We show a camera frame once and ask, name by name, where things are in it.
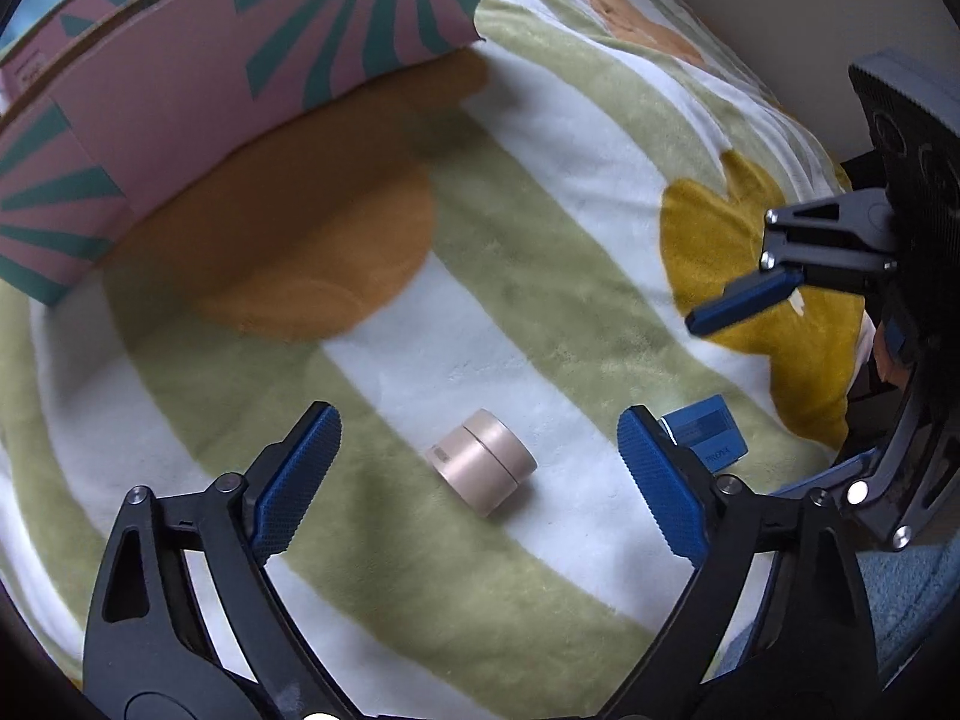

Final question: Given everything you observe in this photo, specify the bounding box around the small blue packet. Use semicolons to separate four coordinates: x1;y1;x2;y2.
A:
658;396;751;475

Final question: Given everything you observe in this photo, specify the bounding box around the pink printed cardboard box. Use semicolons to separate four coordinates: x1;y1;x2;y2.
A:
0;0;505;308

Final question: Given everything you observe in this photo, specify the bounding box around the blue cloth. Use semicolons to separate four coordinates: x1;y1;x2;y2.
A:
716;546;947;685

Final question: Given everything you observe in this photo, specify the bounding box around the striped floral blanket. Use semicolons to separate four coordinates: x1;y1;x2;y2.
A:
0;0;890;720

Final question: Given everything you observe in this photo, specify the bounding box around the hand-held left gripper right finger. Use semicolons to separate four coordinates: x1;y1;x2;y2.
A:
600;405;880;720

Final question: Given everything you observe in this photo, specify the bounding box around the beige round tin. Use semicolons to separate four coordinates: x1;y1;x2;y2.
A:
425;409;536;519

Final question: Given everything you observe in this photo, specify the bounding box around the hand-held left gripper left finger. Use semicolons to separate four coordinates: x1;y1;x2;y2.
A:
81;401;361;720

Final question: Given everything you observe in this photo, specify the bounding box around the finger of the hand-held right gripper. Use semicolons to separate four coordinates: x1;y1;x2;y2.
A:
765;441;897;511
685;190;901;338

